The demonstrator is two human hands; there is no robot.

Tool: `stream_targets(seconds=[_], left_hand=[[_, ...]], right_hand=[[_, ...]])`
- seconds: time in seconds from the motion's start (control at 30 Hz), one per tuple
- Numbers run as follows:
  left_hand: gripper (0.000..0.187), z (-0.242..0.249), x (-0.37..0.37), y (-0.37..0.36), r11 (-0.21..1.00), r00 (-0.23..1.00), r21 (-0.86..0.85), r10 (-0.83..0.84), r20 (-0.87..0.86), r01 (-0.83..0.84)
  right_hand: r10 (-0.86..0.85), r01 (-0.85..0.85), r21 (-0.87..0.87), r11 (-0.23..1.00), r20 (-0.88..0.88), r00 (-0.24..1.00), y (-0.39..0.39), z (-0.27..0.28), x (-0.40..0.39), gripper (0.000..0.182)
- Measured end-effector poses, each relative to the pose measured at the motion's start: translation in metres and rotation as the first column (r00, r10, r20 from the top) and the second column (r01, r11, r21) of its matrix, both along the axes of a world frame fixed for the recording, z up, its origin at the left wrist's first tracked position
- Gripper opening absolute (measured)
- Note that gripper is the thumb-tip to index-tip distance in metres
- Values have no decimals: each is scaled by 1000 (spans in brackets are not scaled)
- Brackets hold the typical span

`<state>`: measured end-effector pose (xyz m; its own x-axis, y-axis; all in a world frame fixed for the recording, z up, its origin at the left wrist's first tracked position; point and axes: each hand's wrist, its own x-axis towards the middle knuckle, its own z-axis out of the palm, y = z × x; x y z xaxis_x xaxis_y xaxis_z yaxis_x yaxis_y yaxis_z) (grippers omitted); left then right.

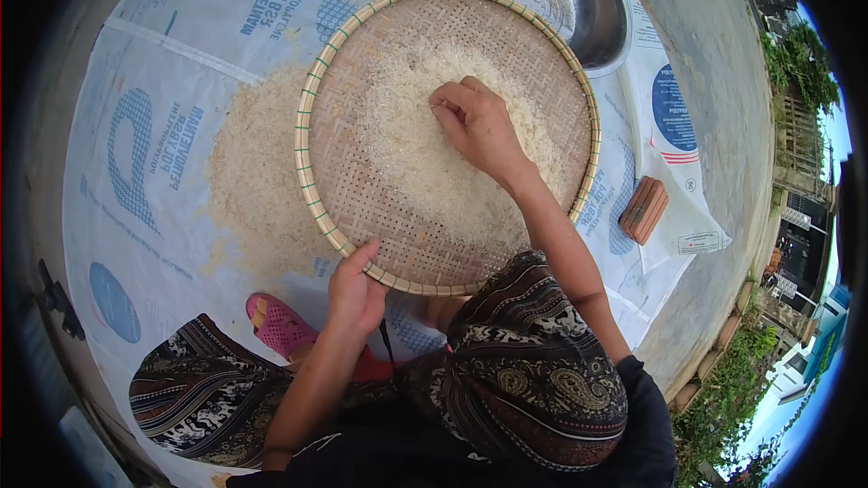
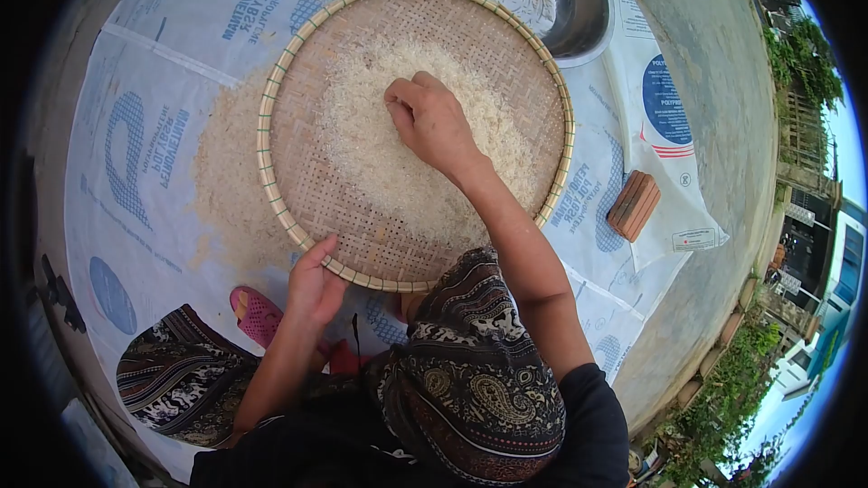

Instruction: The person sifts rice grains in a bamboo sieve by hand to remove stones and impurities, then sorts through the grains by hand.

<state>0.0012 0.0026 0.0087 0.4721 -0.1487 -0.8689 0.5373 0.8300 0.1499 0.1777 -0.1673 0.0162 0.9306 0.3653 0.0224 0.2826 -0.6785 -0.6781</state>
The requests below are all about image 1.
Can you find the person's left hand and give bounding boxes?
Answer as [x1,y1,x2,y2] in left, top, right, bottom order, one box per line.
[327,239,389,336]

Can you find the person's right hand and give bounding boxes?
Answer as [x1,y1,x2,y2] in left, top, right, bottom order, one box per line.
[429,76,538,185]

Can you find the person's right thumb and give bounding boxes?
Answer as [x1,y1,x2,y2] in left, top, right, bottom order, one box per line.
[430,104,476,158]

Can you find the person's left thumb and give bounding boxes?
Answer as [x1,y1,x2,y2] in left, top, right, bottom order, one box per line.
[346,239,382,273]

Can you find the person's right fingers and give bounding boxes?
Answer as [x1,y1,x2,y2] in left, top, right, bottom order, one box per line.
[429,76,504,111]

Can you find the round woven bamboo tray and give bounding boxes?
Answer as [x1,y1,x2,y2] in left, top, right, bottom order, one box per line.
[293,0,602,297]

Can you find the heap of white rice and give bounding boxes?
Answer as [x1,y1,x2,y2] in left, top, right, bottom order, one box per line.
[358,39,572,246]

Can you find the pile of rice husks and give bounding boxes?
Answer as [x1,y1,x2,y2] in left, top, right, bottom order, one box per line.
[202,64,341,280]

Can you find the round metal basin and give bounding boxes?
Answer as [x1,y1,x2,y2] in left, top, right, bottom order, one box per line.
[439,0,636,80]

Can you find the person's legs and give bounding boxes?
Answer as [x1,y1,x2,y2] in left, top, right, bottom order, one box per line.
[129,250,629,473]

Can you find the person's body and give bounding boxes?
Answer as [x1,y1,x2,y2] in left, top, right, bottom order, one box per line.
[227,354,679,488]

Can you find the red clay brick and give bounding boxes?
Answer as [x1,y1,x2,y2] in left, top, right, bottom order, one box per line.
[618,175,671,247]

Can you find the white printed plastic sack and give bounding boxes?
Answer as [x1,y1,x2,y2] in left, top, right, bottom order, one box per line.
[620,0,734,275]

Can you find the white woven plastic tarp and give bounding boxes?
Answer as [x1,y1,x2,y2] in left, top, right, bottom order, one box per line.
[61,0,686,488]

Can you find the black angular object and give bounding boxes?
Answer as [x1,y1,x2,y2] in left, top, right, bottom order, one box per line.
[37,258,88,342]

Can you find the wooden fence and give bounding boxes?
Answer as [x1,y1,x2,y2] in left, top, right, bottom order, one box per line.
[772,94,834,185]

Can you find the row of clay edging bricks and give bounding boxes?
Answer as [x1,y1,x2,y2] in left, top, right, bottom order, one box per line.
[671,279,757,414]

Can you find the green bush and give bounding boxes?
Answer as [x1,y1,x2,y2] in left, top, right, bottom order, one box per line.
[759,19,842,116]

